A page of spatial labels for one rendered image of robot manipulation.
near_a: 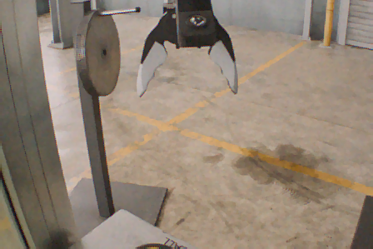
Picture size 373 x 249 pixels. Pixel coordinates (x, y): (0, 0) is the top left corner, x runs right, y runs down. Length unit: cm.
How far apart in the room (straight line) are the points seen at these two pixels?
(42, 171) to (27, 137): 3
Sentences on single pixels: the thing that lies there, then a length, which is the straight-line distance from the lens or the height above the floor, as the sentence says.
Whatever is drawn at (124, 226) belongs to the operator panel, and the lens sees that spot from 30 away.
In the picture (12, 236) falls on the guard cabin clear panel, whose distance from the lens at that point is 29.
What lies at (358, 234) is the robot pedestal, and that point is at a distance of 55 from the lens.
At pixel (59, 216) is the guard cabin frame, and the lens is 28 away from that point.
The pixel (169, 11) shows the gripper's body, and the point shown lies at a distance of 47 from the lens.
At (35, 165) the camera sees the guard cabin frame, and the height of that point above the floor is 98.
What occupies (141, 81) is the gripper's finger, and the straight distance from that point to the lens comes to 49.
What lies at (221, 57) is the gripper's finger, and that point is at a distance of 49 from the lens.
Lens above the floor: 110
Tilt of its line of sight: 25 degrees down
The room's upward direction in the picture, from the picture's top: straight up
